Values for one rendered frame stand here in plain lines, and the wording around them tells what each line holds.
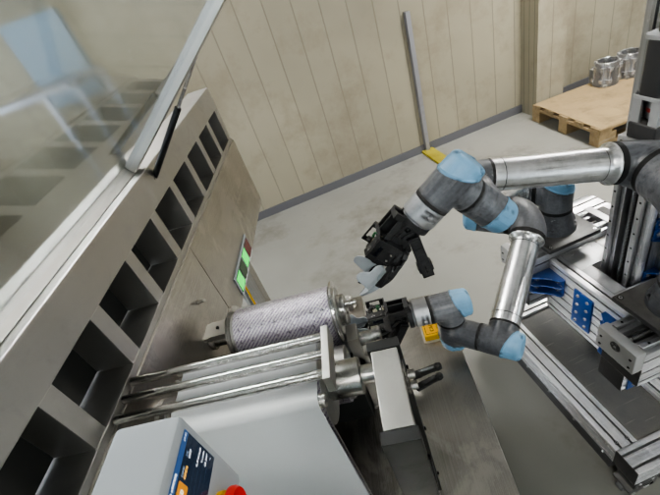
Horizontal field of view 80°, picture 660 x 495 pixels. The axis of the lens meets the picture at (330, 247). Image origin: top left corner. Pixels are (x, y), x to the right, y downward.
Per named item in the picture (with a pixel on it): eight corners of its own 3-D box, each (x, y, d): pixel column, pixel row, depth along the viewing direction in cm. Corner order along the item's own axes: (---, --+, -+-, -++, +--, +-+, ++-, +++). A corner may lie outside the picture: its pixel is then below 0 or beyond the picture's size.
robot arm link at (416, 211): (439, 202, 82) (451, 223, 75) (424, 218, 84) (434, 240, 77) (412, 185, 79) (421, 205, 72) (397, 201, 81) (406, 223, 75)
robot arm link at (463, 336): (475, 360, 106) (472, 335, 100) (436, 349, 113) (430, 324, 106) (484, 338, 111) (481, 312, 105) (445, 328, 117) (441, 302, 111)
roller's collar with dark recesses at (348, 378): (367, 401, 68) (358, 380, 64) (334, 408, 69) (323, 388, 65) (363, 369, 73) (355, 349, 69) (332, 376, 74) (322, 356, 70)
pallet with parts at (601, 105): (642, 74, 407) (650, 33, 384) (743, 91, 331) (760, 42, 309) (527, 122, 399) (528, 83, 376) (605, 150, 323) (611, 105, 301)
